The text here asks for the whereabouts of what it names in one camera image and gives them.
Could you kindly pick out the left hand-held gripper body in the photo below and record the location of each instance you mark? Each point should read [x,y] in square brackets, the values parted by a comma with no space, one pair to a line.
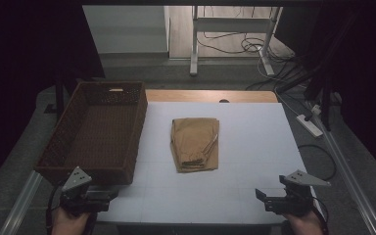
[75,192]

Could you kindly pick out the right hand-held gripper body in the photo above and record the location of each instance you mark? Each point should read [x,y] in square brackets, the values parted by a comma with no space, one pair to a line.
[297,197]

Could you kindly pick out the brown wicker basket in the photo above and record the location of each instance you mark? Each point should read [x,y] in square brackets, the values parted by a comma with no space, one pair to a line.
[101,130]

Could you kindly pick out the tan pants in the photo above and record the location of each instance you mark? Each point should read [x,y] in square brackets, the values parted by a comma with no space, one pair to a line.
[192,140]

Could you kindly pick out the person's right hand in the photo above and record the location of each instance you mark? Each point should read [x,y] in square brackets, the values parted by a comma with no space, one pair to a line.
[305,225]

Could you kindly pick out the person's left hand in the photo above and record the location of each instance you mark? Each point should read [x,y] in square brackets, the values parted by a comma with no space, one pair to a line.
[68,223]

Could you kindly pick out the white table cover board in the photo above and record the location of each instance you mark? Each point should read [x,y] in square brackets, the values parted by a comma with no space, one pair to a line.
[251,137]

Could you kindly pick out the white power strip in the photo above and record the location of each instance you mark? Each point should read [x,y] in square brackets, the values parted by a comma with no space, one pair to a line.
[309,125]

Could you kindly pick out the black metal stand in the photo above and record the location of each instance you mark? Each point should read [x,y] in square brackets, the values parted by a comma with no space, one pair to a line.
[59,98]

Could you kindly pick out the black tripod stand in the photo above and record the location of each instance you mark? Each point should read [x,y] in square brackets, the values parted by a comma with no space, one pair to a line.
[323,84]

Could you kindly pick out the wooden table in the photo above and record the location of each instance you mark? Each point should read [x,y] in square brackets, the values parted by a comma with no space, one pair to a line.
[189,96]

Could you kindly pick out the grey cabinet panel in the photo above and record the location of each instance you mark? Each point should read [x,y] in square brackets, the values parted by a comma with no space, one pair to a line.
[127,29]

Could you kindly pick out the aluminium rail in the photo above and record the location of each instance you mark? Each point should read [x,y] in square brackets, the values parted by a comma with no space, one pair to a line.
[349,176]
[21,204]

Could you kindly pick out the white desk frame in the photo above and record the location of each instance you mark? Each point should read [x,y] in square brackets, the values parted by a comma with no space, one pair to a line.
[231,24]

